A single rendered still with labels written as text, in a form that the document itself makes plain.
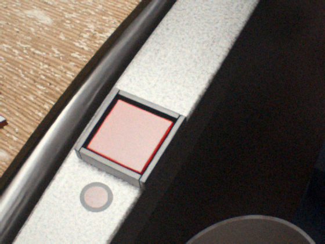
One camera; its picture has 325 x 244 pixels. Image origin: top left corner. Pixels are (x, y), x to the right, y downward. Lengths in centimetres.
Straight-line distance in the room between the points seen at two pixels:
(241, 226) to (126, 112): 61
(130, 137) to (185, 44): 13
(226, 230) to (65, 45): 62
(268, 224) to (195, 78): 58
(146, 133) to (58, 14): 18
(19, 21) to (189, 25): 19
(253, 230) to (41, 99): 67
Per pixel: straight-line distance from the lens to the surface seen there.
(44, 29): 73
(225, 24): 73
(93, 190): 63
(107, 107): 66
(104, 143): 64
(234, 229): 124
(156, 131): 64
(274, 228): 123
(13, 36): 74
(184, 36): 72
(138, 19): 74
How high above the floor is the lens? 147
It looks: 57 degrees down
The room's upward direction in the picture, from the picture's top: 10 degrees counter-clockwise
